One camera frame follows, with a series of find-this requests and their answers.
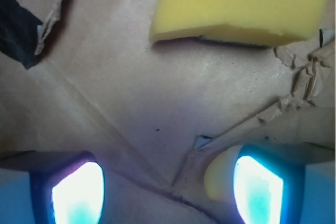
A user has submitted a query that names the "yellow rubber duck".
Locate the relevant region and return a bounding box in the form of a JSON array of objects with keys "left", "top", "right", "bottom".
[{"left": 204, "top": 145, "right": 243, "bottom": 204}]

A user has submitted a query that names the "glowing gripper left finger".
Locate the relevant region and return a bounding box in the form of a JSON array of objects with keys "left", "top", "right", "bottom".
[{"left": 29, "top": 151, "right": 105, "bottom": 223}]

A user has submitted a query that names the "yellow sponge wedge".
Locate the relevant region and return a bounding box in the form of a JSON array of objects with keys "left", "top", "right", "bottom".
[{"left": 149, "top": 0, "right": 328, "bottom": 47}]

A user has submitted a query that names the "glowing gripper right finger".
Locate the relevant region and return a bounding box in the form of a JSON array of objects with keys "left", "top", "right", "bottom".
[{"left": 233, "top": 144, "right": 309, "bottom": 223}]

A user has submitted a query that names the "brown paper bin liner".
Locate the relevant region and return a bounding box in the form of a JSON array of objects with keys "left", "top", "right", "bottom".
[{"left": 1, "top": 0, "right": 335, "bottom": 223}]

